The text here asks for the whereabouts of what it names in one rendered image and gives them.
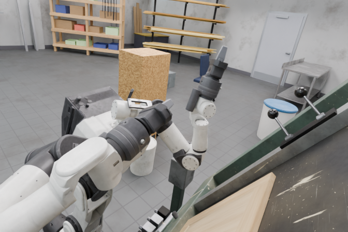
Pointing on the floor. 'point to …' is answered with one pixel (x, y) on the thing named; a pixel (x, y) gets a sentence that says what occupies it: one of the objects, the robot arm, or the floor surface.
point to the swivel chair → (203, 67)
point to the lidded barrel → (284, 116)
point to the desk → (140, 38)
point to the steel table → (298, 66)
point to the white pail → (145, 160)
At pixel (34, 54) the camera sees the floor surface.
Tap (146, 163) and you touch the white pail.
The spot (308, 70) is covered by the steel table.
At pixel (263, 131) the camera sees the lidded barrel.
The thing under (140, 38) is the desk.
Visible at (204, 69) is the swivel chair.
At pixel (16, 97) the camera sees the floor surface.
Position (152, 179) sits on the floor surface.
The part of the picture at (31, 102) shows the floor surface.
